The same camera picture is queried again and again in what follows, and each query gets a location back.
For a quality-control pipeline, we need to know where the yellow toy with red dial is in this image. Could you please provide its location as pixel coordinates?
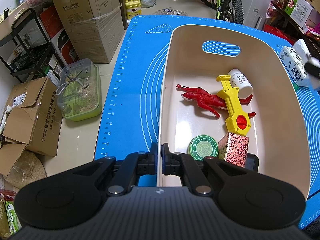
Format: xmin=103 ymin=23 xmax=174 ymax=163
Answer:
xmin=216 ymin=75 xmax=251 ymax=136

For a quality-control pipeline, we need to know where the beige plastic storage basket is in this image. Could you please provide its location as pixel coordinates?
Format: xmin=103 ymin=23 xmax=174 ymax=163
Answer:
xmin=158 ymin=24 xmax=310 ymax=196

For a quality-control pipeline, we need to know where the red floral patterned box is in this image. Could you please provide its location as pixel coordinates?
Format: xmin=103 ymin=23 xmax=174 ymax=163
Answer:
xmin=217 ymin=132 xmax=249 ymax=167

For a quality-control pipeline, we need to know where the green round tin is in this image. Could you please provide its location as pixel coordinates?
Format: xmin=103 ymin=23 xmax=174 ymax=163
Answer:
xmin=187 ymin=135 xmax=219 ymax=161

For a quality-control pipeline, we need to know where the open brown cardboard box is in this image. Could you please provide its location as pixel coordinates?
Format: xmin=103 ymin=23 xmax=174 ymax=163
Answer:
xmin=1 ymin=77 xmax=62 ymax=176

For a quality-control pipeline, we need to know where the blue silicone baking mat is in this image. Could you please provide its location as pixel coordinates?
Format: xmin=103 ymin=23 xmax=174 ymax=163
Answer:
xmin=94 ymin=15 xmax=319 ymax=228

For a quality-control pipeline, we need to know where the clear green plastic container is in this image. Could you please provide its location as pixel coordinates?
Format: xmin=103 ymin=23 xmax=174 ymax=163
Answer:
xmin=56 ymin=59 xmax=103 ymax=121

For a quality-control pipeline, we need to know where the white pill bottle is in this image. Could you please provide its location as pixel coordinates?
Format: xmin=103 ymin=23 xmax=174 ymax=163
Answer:
xmin=228 ymin=69 xmax=253 ymax=99

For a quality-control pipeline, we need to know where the red action figure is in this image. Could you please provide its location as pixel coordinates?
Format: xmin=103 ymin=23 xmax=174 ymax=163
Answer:
xmin=176 ymin=83 xmax=257 ymax=119

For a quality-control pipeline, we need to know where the white printed tissue box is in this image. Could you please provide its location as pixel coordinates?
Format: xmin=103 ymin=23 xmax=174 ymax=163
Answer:
xmin=279 ymin=39 xmax=311 ymax=87

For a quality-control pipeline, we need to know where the black metal rack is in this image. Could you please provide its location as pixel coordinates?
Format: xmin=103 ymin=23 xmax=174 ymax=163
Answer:
xmin=1 ymin=8 xmax=65 ymax=83

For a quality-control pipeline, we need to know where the red gift box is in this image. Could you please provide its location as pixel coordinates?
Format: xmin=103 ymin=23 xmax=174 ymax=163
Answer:
xmin=264 ymin=24 xmax=297 ymax=45

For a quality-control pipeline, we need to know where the large cardboard box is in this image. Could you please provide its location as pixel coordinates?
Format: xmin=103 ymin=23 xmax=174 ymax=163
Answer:
xmin=53 ymin=0 xmax=124 ymax=63

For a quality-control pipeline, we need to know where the green white carton box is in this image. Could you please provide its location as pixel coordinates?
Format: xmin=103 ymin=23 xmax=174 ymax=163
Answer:
xmin=285 ymin=0 xmax=313 ymax=29

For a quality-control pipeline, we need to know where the yellow detergent jug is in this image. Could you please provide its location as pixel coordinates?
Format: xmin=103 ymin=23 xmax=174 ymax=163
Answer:
xmin=125 ymin=0 xmax=142 ymax=21

